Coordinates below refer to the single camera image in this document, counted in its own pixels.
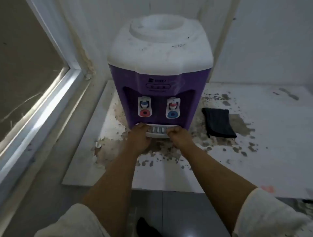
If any white drip tray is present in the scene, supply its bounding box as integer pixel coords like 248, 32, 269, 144
134, 124, 182, 139

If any person's right hand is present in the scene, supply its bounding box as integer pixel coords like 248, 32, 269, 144
167, 127, 196, 155

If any person's left hand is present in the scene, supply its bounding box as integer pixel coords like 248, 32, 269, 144
127, 123, 151, 155

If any person's right forearm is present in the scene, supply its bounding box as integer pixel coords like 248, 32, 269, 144
180, 146, 258, 235

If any white tap with blue button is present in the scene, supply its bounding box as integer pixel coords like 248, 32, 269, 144
166, 97, 181, 119

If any person's dark shoe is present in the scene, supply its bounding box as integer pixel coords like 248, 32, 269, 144
136, 217, 162, 237

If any person's white left sleeve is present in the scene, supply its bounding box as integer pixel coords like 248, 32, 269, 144
34, 203, 110, 237

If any purple white water dispenser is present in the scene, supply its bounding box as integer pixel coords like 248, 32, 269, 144
108, 14, 214, 131

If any dark folded cloth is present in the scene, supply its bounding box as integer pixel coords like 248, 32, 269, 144
202, 108, 237, 139

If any person's white right sleeve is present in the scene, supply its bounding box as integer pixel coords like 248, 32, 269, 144
232, 188, 311, 237

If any white tap with red button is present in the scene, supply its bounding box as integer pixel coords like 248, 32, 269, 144
137, 96, 151, 117

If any white window frame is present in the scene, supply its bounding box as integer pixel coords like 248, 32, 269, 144
0, 0, 85, 203

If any person's white sleeve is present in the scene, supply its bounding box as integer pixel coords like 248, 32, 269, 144
34, 203, 110, 237
232, 188, 311, 237

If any person's left forearm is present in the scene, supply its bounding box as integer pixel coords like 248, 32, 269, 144
80, 146, 147, 221

